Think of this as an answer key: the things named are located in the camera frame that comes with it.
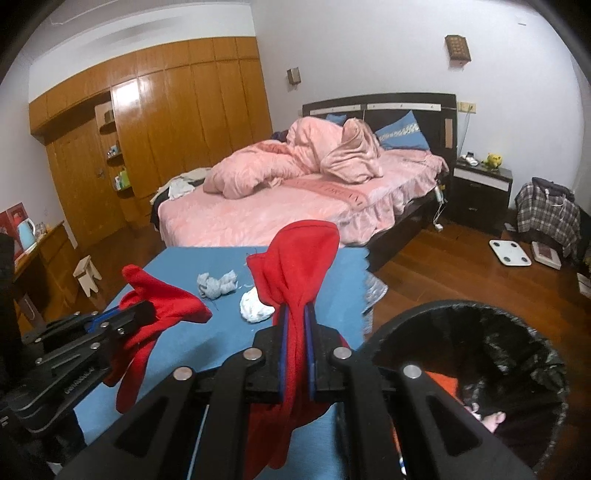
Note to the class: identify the plaid bag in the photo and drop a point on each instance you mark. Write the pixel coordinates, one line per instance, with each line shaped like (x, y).
(547, 217)

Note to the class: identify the small wall lamp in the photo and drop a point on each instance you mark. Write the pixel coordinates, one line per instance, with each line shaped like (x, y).
(293, 75)

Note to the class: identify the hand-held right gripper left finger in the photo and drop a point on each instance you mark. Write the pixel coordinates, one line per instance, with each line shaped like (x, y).
(265, 350)

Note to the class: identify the white bathroom scale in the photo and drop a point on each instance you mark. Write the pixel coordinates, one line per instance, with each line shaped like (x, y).
(510, 251)

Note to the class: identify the grey crumpled tissue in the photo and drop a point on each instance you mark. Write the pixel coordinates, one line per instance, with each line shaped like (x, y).
(217, 285)

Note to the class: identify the green bottle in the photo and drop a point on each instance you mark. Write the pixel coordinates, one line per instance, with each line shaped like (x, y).
(123, 180)

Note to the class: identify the wooden desk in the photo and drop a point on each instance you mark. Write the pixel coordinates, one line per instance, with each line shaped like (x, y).
(51, 258)

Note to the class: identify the large wall lamp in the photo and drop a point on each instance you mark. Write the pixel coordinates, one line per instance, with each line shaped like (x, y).
(458, 47)

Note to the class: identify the white telephone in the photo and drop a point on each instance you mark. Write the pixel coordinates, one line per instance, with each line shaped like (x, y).
(468, 158)

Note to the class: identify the blue tablecloth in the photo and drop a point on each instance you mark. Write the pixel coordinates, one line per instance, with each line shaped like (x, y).
(221, 341)

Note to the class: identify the orange bubble wrap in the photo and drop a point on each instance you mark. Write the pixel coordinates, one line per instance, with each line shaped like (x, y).
(443, 385)

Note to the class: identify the dark wooden bed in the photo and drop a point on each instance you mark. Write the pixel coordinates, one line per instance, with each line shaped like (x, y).
(277, 207)

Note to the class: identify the black trash bin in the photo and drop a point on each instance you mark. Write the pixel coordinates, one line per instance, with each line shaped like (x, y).
(531, 350)

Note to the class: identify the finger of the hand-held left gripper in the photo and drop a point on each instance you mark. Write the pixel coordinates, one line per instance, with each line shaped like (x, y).
(74, 374)
(69, 325)

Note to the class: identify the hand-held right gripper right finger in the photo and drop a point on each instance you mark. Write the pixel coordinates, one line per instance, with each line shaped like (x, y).
(325, 360)

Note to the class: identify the wooden wardrobe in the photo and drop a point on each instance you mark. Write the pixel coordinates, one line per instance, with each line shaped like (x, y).
(184, 120)

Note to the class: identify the small wooden stool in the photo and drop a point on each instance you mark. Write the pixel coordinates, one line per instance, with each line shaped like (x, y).
(87, 272)

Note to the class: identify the white framed floor scale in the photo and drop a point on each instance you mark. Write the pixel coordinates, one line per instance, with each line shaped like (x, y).
(546, 254)

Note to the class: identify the wall socket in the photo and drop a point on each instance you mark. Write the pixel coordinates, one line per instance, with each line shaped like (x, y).
(467, 105)

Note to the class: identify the crinkled clear plastic sheet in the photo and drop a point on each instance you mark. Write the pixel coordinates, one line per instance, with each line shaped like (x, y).
(375, 295)

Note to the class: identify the pile of clothes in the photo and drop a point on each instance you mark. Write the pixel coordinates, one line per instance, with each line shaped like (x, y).
(182, 184)

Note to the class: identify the blue pillow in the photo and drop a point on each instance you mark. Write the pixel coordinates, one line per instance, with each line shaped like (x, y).
(404, 131)

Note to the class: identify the pink duvet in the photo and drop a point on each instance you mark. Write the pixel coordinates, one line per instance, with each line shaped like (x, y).
(295, 152)

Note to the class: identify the light blue kettle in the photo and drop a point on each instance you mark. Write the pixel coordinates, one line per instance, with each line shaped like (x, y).
(27, 230)

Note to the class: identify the yellow plush toy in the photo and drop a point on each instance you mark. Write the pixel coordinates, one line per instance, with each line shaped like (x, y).
(492, 160)

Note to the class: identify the red box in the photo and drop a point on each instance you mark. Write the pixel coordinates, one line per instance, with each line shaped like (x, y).
(9, 221)

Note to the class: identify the dark nightstand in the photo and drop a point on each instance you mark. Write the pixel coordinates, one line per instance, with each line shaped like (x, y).
(480, 203)

